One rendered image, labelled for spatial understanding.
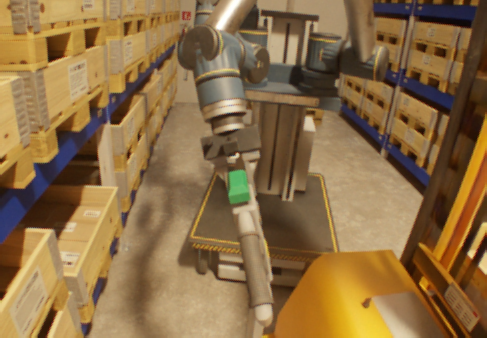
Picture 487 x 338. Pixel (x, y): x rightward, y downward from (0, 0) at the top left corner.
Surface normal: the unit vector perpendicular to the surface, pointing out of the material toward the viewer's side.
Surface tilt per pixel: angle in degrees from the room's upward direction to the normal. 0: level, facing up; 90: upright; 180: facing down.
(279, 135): 90
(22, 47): 90
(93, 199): 90
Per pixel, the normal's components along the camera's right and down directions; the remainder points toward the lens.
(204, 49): -0.52, 0.05
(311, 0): 0.08, 0.42
